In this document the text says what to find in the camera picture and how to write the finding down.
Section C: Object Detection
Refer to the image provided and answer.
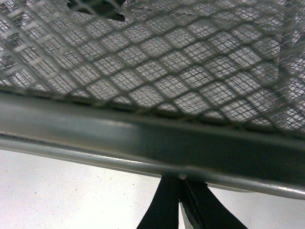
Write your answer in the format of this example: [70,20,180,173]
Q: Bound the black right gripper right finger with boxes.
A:
[180,179,246,229]

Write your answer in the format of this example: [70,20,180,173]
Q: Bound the silver mesh three-tier rack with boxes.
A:
[0,0,305,199]

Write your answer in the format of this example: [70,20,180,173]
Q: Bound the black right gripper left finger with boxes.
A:
[137,176,180,229]

